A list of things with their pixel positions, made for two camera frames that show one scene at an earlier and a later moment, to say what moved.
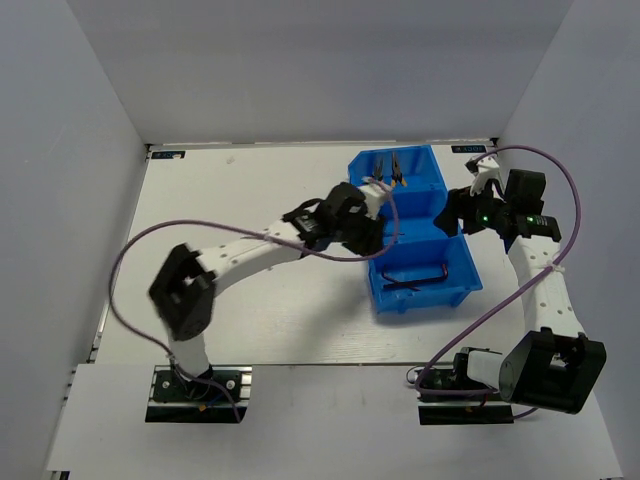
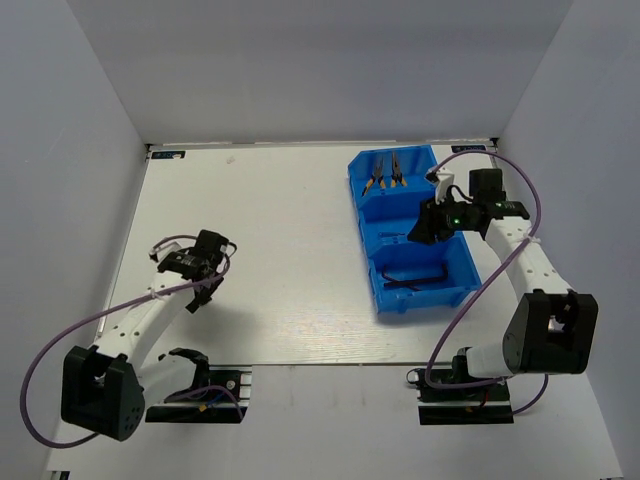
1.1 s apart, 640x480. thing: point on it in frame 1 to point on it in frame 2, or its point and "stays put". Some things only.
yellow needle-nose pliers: [396, 173] stays put
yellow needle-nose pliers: [378, 169] stays put
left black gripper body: [359, 233] to [203, 295]
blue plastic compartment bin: [420, 264] stays put
